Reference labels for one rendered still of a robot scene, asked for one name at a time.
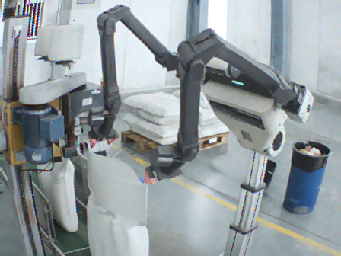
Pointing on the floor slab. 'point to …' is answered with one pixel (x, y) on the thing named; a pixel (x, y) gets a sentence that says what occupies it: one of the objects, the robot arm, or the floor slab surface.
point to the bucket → (269, 172)
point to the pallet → (169, 144)
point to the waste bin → (305, 177)
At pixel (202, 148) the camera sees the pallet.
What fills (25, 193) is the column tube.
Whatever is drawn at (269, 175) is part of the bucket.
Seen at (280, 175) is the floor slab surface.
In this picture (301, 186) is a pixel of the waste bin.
